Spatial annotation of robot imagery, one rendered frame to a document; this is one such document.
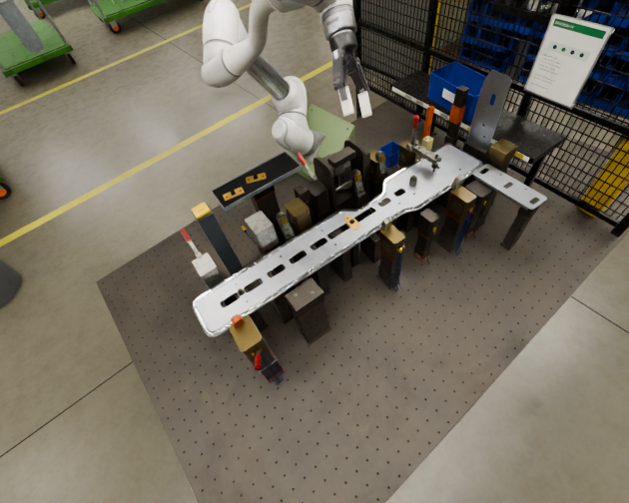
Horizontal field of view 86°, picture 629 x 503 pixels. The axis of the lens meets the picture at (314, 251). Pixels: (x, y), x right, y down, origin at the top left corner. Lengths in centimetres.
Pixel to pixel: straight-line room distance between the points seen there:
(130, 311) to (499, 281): 173
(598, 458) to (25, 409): 326
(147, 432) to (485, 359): 189
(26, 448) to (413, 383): 232
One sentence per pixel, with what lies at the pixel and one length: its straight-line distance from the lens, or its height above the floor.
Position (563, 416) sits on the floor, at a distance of 234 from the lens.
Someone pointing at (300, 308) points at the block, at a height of 103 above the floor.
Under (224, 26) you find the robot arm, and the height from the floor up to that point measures 160.
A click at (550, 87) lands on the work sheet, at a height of 120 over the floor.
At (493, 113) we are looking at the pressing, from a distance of 171.
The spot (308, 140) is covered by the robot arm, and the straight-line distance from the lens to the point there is 196.
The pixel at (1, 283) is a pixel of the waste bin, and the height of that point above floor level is 15.
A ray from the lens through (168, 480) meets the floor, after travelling 233.
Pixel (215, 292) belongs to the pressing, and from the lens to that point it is 135.
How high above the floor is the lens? 208
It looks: 53 degrees down
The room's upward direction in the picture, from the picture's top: 12 degrees counter-clockwise
